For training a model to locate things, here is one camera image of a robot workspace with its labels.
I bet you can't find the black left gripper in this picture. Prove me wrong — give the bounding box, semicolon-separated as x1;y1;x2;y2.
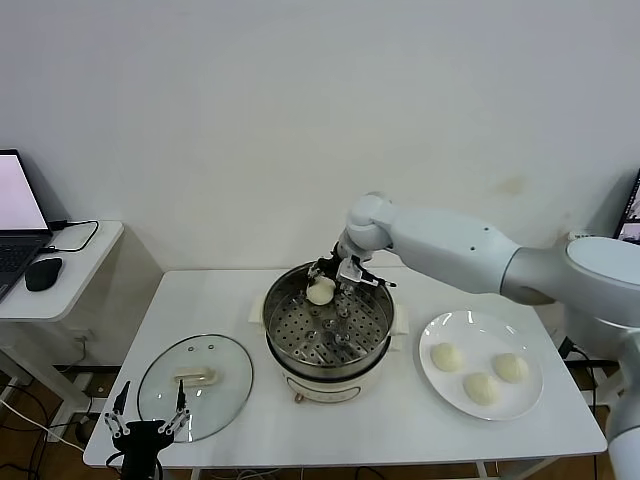
103;378;194;480

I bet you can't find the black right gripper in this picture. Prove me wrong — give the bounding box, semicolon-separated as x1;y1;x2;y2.
305;244;354;303

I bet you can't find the white steamed baozi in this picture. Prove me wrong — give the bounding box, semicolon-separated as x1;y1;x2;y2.
462;372;502;406
492;352;530;385
430;342;464;374
305;277;335;306

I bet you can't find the round glass lid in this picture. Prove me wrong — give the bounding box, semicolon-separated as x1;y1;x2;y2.
136;333;255;444

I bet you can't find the stainless steel steamer basket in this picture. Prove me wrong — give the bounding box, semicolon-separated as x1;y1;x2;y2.
248;259;411;379

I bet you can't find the cream electric cooker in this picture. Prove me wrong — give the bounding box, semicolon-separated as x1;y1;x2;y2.
248;299;411;405

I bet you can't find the white side table with mouse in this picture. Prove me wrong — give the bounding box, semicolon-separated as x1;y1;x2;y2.
0;219;125;421

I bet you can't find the white round plate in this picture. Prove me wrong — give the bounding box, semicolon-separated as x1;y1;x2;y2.
418;310;545;421

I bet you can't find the black computer mouse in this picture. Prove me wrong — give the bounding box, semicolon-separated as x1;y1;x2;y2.
24;257;64;293

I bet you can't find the black laptop with pale screen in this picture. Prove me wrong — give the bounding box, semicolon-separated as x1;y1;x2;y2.
0;148;55;305

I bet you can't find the black laptop with dark windows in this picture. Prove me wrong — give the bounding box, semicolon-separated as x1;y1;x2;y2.
613;168;640;246

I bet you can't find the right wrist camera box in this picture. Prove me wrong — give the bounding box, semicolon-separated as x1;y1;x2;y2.
336;256;362;285

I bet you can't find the black laptop cable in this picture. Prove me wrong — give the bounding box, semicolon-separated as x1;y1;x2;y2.
42;218;100;254

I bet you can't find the white table leg frame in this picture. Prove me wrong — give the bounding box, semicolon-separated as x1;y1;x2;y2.
472;453;557;480

